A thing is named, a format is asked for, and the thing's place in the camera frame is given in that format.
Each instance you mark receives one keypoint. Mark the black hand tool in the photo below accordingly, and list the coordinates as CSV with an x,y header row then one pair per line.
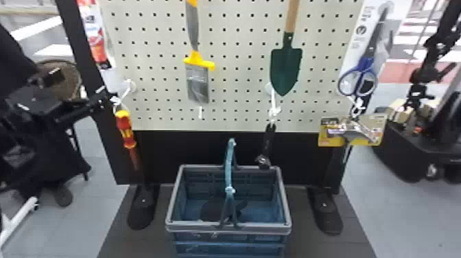
x,y
267,144

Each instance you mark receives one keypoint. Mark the grey pliers on yellow card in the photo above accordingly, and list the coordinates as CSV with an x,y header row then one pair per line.
x,y
354,130

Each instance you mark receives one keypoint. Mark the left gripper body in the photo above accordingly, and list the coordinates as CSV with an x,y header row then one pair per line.
x,y
70,111

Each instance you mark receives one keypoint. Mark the green trowel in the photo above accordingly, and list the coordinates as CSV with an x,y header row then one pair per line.
x,y
285,68

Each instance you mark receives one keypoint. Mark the blue scissors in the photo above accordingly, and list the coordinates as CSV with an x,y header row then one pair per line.
x,y
372,43

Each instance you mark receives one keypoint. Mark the red yellow screwdriver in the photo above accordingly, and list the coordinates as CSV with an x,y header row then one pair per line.
x,y
125,129

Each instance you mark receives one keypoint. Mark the blue basket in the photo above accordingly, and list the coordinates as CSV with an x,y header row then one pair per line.
x,y
230,225

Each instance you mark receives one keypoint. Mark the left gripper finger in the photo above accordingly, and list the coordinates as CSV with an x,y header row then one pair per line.
x,y
99,103
100,91

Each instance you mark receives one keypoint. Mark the red carded roller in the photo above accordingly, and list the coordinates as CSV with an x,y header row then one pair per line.
x,y
94,36

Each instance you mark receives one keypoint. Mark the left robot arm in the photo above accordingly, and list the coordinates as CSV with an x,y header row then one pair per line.
x,y
13,54

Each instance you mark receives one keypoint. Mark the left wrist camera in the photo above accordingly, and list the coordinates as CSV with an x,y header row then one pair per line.
x,y
34,101

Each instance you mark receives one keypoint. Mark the white pegboard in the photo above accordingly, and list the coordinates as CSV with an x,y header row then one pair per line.
x,y
237,79

